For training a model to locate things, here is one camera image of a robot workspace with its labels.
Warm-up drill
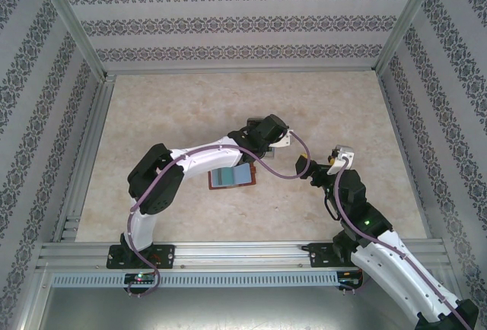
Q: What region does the brown leather card holder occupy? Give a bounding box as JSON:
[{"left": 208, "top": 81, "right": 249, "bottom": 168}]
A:
[{"left": 207, "top": 161, "right": 258, "bottom": 191}]

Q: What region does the teal plastic card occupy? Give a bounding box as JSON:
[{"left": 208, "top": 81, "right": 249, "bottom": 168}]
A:
[{"left": 212, "top": 169, "right": 234, "bottom": 187}]

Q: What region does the right circuit board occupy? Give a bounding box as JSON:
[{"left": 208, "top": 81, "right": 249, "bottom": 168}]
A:
[{"left": 337, "top": 270, "right": 364, "bottom": 288}]

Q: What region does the circuit board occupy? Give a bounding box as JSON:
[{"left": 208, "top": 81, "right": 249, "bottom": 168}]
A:
[
  {"left": 337, "top": 270, "right": 364, "bottom": 288},
  {"left": 124, "top": 271, "right": 158, "bottom": 285}
]

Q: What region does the left circuit board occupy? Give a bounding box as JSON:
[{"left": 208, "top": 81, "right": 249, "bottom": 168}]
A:
[{"left": 124, "top": 271, "right": 158, "bottom": 285}]

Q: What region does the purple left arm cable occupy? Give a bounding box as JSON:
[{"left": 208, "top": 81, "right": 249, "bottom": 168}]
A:
[{"left": 127, "top": 130, "right": 312, "bottom": 297}]

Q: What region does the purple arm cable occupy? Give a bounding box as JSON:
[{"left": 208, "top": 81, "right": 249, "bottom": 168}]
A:
[
  {"left": 127, "top": 130, "right": 312, "bottom": 297},
  {"left": 334, "top": 154, "right": 475, "bottom": 330}
]

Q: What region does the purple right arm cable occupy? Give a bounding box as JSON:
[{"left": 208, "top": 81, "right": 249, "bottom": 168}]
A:
[{"left": 334, "top": 154, "right": 475, "bottom": 330}]

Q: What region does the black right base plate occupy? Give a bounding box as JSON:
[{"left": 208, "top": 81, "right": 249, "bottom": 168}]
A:
[{"left": 302, "top": 242, "right": 343, "bottom": 268}]

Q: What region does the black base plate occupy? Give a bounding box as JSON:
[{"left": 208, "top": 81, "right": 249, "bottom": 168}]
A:
[
  {"left": 302, "top": 242, "right": 343, "bottom": 268},
  {"left": 106, "top": 244, "right": 177, "bottom": 270}
]

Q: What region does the aluminium back frame rail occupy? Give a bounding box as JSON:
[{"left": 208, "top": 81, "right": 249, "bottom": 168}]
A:
[{"left": 104, "top": 66, "right": 378, "bottom": 77}]

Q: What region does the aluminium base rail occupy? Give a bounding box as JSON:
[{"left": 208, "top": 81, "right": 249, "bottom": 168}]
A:
[{"left": 36, "top": 241, "right": 447, "bottom": 270}]

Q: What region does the slotted grey cable duct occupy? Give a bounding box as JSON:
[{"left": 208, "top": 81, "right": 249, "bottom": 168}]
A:
[{"left": 51, "top": 271, "right": 339, "bottom": 287}]

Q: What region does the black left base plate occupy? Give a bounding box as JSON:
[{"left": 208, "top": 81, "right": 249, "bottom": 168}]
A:
[{"left": 106, "top": 244, "right": 177, "bottom": 270}]

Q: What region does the aluminium side frame rail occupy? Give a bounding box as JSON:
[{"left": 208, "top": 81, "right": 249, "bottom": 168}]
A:
[{"left": 55, "top": 75, "right": 117, "bottom": 242}]

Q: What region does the aluminium frame post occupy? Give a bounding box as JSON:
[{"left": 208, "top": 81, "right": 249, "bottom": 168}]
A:
[
  {"left": 30, "top": 0, "right": 108, "bottom": 80},
  {"left": 374, "top": 0, "right": 445, "bottom": 75}
]

